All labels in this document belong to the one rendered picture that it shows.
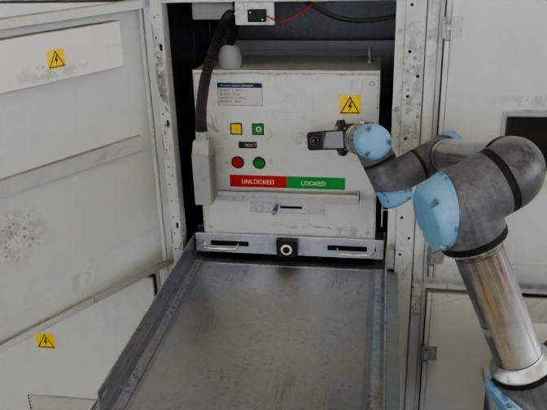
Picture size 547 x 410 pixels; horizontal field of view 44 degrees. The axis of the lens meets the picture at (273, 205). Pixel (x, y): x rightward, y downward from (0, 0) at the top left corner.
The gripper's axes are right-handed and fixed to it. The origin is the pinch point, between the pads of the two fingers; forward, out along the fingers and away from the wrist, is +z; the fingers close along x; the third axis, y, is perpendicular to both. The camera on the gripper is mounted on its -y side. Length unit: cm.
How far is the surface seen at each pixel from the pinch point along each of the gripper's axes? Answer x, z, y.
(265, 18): 30.5, -4.4, -16.9
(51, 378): -74, 39, -89
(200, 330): -44, -18, -38
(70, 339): -60, 33, -80
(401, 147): -3.5, -6.6, 15.9
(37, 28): 29, -19, -69
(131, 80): 17, 2, -52
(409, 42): 22.0, -13.6, 16.7
